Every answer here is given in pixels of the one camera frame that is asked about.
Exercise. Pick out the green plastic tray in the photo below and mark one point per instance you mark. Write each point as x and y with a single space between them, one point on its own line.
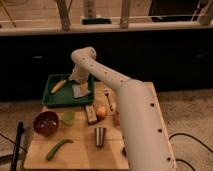
64 97

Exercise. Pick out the dark red bowl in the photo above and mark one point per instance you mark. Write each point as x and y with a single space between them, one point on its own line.
46 123

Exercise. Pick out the brown wooden block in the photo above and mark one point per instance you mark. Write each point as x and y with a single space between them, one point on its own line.
91 115

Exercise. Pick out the green cucumber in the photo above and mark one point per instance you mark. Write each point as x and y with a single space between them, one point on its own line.
56 147

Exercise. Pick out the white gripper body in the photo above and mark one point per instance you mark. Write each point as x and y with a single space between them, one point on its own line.
79 75

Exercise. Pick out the green plastic cup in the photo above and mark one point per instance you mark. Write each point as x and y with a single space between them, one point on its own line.
68 117

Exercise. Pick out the black pole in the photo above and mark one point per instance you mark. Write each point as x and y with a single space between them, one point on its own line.
15 155

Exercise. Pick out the metal cup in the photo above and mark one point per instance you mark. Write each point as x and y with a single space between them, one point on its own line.
99 136

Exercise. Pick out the grey towel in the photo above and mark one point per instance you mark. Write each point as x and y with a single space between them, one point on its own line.
79 92

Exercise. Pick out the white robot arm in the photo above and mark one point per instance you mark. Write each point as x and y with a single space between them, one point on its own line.
145 136

